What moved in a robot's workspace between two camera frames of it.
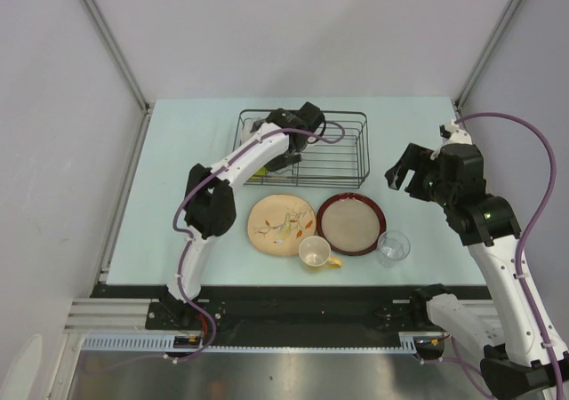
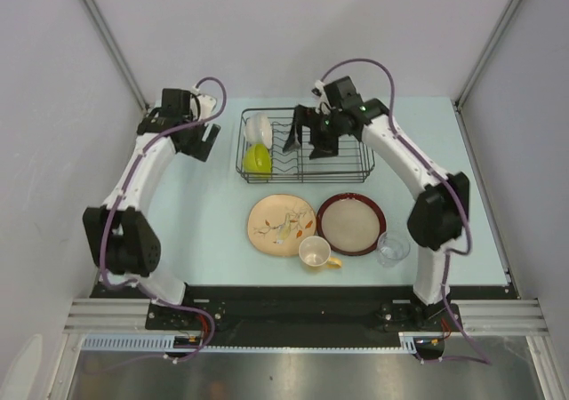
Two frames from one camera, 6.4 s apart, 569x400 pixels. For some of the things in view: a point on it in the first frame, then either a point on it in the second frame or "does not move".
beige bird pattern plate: (277, 224) does not move
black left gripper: (283, 161) to (199, 148)
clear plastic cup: (392, 245) does not move
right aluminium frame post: (511, 5) does not move
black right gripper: (415, 157) to (295, 137)
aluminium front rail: (134, 316) does not move
